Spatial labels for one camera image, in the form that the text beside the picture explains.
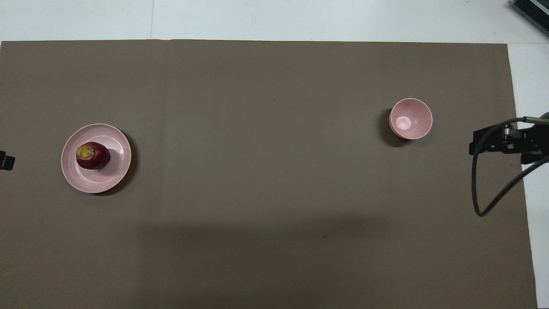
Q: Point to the brown paper table mat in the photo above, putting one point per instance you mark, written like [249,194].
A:
[266,171]

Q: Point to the pink bowl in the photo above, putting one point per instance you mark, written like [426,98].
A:
[414,118]

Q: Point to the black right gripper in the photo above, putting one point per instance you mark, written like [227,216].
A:
[536,141]

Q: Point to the dark ridged device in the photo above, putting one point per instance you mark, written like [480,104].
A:
[532,8]

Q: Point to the pink plate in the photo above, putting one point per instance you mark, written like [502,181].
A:
[107,176]

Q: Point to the red apple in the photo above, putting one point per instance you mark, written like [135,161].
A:
[96,156]

